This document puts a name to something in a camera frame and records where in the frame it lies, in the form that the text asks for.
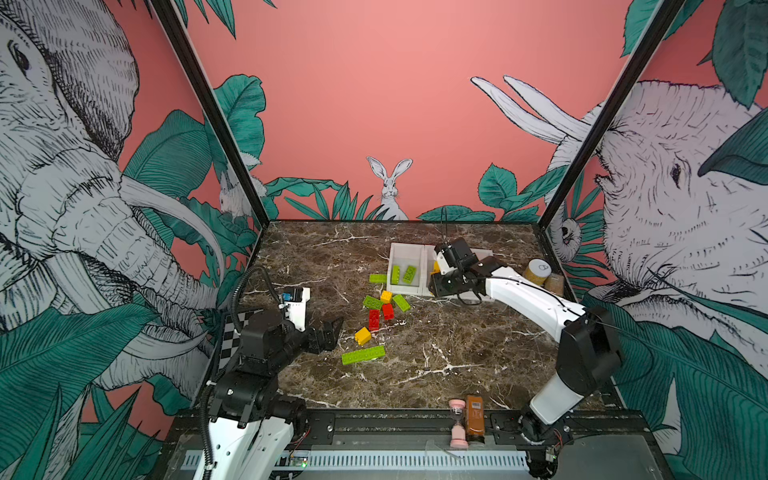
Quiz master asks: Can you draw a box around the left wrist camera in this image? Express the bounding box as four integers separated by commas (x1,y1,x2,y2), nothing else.
280,287,311,332

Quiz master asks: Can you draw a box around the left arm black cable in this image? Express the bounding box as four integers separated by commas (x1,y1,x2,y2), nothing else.
200,265,283,475

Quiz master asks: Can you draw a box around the small red lego brick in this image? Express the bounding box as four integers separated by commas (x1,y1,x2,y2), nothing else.
381,303,395,322

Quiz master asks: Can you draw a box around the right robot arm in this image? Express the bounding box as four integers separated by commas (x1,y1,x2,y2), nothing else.
428,252,624,445

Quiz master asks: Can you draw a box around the long green lego brick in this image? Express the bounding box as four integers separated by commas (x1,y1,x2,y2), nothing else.
342,346,386,365

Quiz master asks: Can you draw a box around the brown rectangular bottle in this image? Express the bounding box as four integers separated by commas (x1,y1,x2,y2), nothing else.
465,395,485,443

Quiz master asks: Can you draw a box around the checkerboard calibration plate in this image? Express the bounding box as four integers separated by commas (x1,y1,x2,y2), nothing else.
218,309,261,370

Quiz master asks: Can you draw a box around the black front rail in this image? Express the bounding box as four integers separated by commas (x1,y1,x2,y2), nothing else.
161,409,649,448

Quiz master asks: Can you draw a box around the pink hourglass timer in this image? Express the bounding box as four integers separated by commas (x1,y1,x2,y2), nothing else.
449,399,469,450

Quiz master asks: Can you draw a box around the white perforated strip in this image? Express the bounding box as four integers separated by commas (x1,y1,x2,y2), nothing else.
179,450,529,472

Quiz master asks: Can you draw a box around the long red lego brick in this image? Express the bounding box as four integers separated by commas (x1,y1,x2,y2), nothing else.
367,310,381,332

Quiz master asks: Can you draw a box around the white three-compartment bin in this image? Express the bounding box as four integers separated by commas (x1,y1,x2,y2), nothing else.
387,243,493,303

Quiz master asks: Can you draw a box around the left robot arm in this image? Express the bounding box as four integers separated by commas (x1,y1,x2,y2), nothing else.
195,310,344,479

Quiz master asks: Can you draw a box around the glass spice jar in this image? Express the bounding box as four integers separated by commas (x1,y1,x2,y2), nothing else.
544,273,565,297

